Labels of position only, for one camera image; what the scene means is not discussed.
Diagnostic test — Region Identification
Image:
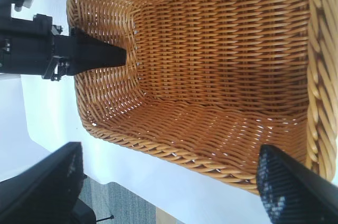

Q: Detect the brown woven wicker basket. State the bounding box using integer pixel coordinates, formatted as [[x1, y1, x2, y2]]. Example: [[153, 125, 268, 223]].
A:
[[66, 0, 338, 195]]

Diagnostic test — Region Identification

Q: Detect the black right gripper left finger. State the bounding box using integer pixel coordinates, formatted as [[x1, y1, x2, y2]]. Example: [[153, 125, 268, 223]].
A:
[[0, 141, 85, 224]]

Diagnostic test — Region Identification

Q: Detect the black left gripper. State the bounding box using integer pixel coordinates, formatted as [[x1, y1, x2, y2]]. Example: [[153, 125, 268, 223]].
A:
[[0, 14, 127, 81]]

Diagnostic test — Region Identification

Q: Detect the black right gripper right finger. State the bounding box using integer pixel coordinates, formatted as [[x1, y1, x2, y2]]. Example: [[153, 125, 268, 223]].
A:
[[255, 144, 338, 224]]

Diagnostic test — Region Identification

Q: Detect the black equipment base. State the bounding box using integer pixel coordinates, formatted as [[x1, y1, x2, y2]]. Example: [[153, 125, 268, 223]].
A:
[[70, 199, 97, 224]]

